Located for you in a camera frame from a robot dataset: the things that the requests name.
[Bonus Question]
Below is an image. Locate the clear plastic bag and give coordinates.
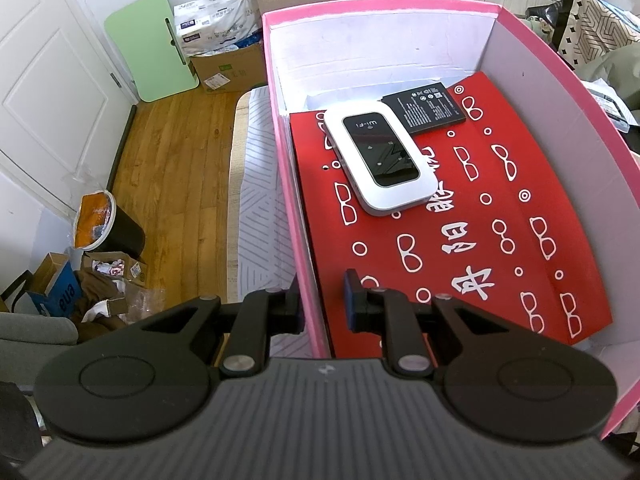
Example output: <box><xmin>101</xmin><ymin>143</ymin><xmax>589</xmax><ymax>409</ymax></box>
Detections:
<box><xmin>114</xmin><ymin>280</ymin><xmax>167</xmax><ymax>322</ymax></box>

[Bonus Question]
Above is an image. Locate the white door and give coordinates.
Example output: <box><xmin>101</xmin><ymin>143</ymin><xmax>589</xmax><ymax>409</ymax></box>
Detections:
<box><xmin>0</xmin><ymin>0</ymin><xmax>139</xmax><ymax>212</ymax></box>

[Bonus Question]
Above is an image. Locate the grey green cloth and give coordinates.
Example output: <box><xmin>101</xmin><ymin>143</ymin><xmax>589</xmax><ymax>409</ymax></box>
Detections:
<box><xmin>575</xmin><ymin>42</ymin><xmax>640</xmax><ymax>87</ymax></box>

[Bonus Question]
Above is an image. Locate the pale green plush toy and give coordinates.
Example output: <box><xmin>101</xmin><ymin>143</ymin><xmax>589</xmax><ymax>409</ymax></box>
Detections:
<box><xmin>526</xmin><ymin>14</ymin><xmax>557</xmax><ymax>37</ymax></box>

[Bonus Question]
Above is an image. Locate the black door draft strip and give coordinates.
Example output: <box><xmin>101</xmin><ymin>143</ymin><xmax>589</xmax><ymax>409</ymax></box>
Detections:
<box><xmin>107</xmin><ymin>105</ymin><xmax>139</xmax><ymax>192</ymax></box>

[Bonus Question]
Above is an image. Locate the white pocket router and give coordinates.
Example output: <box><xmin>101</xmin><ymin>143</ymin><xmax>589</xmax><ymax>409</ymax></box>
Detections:
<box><xmin>322</xmin><ymin>101</ymin><xmax>437</xmax><ymax>217</ymax></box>

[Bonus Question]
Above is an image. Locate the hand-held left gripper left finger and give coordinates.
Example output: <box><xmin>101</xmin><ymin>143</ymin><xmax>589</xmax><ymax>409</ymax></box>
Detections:
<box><xmin>140</xmin><ymin>279</ymin><xmax>304</xmax><ymax>379</ymax></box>

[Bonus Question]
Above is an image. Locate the grey striped bed sheet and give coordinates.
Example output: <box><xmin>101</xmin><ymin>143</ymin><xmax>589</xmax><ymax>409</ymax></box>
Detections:
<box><xmin>227</xmin><ymin>87</ymin><xmax>322</xmax><ymax>361</ymax></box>

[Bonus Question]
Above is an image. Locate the red printed card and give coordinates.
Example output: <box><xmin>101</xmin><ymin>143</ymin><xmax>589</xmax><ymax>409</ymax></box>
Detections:
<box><xmin>289</xmin><ymin>71</ymin><xmax>614</xmax><ymax>359</ymax></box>

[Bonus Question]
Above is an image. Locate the brown cardboard box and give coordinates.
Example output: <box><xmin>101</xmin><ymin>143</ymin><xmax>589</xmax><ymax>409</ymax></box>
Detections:
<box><xmin>189</xmin><ymin>42</ymin><xmax>269</xmax><ymax>95</ymax></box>

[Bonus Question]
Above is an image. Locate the white tissue paper pack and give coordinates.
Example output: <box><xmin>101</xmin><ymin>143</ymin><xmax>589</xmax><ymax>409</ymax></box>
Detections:
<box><xmin>173</xmin><ymin>0</ymin><xmax>264</xmax><ymax>59</ymax></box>

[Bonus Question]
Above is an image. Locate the stack of printed papers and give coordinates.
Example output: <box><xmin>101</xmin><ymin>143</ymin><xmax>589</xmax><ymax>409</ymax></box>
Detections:
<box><xmin>584</xmin><ymin>77</ymin><xmax>640</xmax><ymax>134</ymax></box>

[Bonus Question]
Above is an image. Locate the pink cardboard box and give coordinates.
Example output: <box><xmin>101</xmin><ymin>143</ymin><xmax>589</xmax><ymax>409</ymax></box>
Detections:
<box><xmin>261</xmin><ymin>0</ymin><xmax>640</xmax><ymax>442</ymax></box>

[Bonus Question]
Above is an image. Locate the black flat battery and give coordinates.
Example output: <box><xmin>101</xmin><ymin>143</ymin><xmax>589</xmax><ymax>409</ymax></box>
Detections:
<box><xmin>381</xmin><ymin>80</ymin><xmax>469</xmax><ymax>136</ymax></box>

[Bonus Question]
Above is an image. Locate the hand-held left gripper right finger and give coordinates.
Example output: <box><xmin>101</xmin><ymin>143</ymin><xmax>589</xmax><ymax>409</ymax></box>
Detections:
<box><xmin>344</xmin><ymin>268</ymin><xmax>507</xmax><ymax>379</ymax></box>

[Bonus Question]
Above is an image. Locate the small open cardboard box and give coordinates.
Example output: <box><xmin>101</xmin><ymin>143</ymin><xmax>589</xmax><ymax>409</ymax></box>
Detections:
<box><xmin>81</xmin><ymin>251</ymin><xmax>149</xmax><ymax>289</ymax></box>

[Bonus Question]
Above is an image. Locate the blue cardboard box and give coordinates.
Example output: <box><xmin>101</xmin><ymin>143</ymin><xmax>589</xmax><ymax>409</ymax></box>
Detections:
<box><xmin>25</xmin><ymin>252</ymin><xmax>84</xmax><ymax>320</ymax></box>

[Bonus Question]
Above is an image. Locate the brown cloth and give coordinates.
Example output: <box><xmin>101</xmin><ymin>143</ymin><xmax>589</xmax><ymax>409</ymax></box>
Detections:
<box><xmin>72</xmin><ymin>270</ymin><xmax>132</xmax><ymax>346</ymax></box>

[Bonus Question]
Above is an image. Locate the black trash bin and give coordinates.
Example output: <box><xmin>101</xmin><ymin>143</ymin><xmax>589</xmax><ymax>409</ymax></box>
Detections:
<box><xmin>74</xmin><ymin>190</ymin><xmax>147</xmax><ymax>267</ymax></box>

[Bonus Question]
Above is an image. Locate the green folding table board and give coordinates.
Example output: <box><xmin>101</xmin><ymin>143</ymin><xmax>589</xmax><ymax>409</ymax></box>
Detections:
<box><xmin>103</xmin><ymin>0</ymin><xmax>199</xmax><ymax>104</ymax></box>

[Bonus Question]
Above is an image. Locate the grey cushion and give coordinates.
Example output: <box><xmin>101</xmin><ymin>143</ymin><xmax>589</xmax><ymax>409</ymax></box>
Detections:
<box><xmin>0</xmin><ymin>310</ymin><xmax>79</xmax><ymax>392</ymax></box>

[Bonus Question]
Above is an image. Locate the black and beige patterned bag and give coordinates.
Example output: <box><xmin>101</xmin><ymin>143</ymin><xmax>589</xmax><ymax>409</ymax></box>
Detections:
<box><xmin>552</xmin><ymin>0</ymin><xmax>640</xmax><ymax>67</ymax></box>

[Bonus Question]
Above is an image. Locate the black plastic bag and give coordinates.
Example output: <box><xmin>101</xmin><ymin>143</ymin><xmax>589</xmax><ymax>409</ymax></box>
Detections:
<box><xmin>525</xmin><ymin>2</ymin><xmax>572</xmax><ymax>27</ymax></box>

